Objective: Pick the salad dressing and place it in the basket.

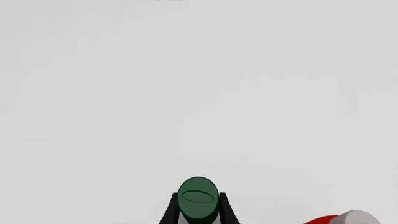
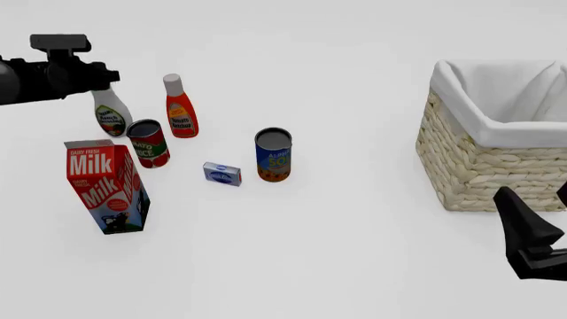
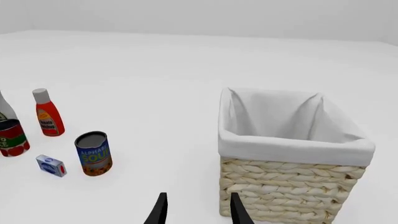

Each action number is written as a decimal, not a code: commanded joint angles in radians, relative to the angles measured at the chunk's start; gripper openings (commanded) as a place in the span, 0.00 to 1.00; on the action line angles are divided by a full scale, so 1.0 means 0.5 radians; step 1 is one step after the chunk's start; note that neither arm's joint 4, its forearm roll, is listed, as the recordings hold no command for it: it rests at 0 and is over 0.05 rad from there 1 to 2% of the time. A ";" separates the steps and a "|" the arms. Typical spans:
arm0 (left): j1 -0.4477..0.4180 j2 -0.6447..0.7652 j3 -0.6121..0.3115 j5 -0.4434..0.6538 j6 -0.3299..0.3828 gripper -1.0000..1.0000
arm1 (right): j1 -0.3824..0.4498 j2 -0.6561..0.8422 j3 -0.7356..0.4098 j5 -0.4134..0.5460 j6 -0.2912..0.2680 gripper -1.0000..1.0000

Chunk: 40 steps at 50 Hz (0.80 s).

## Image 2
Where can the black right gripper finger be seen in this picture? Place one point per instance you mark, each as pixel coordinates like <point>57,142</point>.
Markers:
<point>522,222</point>
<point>563,195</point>

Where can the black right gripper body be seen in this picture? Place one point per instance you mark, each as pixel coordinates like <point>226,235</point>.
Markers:
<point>542,264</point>

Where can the white ranch dressing bottle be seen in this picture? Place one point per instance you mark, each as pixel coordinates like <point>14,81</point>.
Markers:
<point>111,113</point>

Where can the white cloth basket liner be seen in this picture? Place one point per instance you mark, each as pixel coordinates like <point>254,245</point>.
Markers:
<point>500,96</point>

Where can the red tomato sauce can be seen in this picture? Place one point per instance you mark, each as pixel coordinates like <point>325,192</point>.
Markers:
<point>149,149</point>

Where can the blue alphabet soup can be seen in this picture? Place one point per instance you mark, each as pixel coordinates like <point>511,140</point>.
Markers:
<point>273,159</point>

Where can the red tomato ketchup bottle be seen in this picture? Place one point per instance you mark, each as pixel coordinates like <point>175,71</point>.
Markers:
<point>181,113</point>

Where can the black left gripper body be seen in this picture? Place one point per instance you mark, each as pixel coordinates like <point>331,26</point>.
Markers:
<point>103,77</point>

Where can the red milk carton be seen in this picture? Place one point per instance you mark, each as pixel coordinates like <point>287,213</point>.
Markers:
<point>104,186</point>

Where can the small blue cream cheese box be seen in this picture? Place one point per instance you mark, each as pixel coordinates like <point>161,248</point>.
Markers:
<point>222,174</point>

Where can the woven wicker basket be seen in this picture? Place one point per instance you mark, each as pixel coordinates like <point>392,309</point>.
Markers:
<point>478,172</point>

